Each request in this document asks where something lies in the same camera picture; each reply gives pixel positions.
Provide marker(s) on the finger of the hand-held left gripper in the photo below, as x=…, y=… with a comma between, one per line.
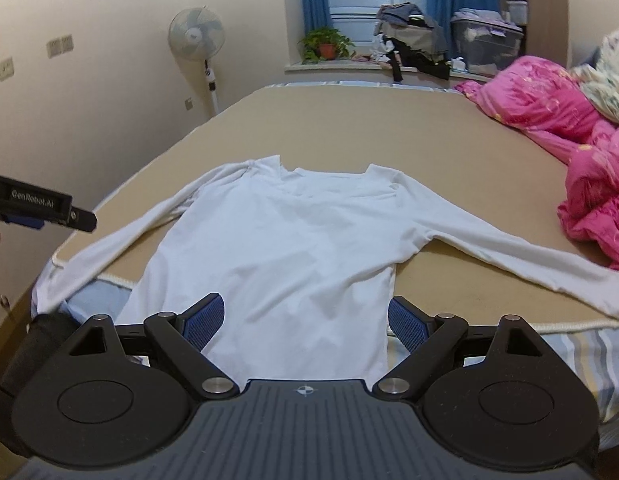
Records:
x=81, y=219

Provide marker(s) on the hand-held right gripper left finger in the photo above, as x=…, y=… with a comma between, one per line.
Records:
x=204, y=322

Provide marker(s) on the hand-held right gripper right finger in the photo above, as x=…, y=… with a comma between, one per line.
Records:
x=407, y=327

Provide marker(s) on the white long-sleeve shirt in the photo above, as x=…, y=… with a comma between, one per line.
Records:
x=289, y=240

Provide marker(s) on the pile of clothes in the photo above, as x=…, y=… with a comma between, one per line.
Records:
x=414, y=35

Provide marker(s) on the small metal hook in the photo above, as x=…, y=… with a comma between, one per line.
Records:
x=3, y=302

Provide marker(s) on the striped blue bed sheet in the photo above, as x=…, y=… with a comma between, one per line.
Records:
x=579, y=355

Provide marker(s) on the tan bed mat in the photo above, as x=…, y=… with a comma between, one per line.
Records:
x=339, y=125

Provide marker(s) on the white standing fan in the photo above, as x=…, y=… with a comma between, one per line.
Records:
x=197, y=32

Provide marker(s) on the pink floral quilt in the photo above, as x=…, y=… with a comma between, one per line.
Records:
x=539, y=100

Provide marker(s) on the tissue box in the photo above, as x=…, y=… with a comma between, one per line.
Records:
x=458, y=64

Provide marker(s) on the white window sill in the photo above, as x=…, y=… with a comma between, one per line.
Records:
x=339, y=66

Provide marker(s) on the potted green plant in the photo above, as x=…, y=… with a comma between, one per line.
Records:
x=328, y=46

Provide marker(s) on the clear plastic storage box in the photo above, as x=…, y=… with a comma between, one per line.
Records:
x=489, y=42

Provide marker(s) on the cream floral blanket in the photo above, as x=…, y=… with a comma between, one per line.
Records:
x=609, y=80

